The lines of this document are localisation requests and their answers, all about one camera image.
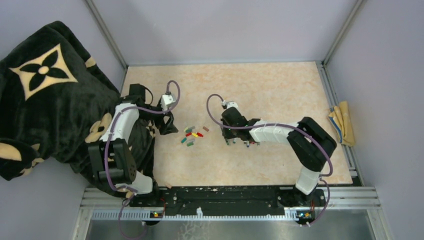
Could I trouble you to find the teal green pen cap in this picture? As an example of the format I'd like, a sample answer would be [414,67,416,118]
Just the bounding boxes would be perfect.
[186,126,196,133]

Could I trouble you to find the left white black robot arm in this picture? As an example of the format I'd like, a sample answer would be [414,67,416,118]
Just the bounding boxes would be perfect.
[88,80,181,207]

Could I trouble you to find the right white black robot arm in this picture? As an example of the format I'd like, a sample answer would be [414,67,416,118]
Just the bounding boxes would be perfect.
[221,106,337,207]

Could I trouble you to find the yellow folded cloth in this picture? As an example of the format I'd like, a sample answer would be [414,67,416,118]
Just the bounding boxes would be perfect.
[327,101,356,147]

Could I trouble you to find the black floral plush blanket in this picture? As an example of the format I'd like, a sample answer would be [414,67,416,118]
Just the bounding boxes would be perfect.
[0,21,156,198]

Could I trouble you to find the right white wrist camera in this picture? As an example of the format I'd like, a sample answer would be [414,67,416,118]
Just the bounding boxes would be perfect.
[221,101,239,110]

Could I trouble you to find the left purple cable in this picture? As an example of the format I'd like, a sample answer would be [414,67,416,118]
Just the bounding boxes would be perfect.
[103,80,181,240]

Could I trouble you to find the purple cable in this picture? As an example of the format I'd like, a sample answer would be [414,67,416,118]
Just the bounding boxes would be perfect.
[103,80,181,240]
[206,94,334,228]

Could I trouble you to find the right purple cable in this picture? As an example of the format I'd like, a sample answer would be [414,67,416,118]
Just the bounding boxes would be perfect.
[206,94,334,228]

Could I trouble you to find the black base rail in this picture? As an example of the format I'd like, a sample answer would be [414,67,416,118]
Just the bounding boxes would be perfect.
[129,185,326,217]

